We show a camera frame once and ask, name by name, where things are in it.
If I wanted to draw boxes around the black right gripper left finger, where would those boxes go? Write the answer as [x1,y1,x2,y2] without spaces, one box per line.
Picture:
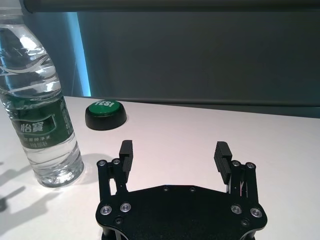
[96,140,136,198]

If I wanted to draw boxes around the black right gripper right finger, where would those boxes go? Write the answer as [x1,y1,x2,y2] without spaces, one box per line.
[213,141,258,201]

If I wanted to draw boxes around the clear green-label water bottle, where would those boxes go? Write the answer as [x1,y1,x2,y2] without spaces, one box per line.
[0,4,85,189]

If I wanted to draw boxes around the green YES push button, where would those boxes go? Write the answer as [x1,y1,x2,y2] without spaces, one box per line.
[84,99,128,131]

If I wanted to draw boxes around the dark grey horizontal bar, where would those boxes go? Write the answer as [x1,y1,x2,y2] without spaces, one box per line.
[22,0,320,12]

